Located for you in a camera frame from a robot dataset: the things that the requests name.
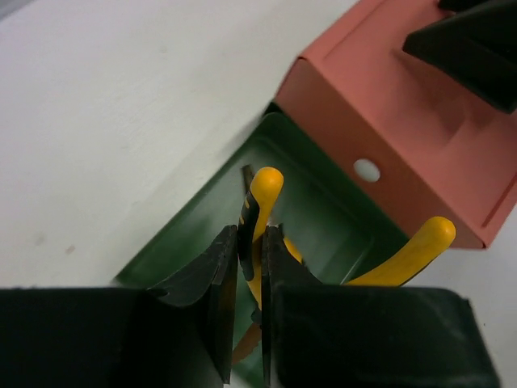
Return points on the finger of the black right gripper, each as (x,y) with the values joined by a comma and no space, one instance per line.
(458,5)
(477,48)

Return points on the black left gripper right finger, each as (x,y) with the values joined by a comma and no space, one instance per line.
(317,335)

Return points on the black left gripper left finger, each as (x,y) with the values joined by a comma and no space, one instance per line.
(178,333)

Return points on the green pull-out drawer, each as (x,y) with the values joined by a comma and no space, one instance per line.
(340,232)

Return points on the salmon drawer box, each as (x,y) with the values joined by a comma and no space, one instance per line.
(418,143)

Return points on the yellow handled long-nose pliers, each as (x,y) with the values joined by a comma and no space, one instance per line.
(262,190)

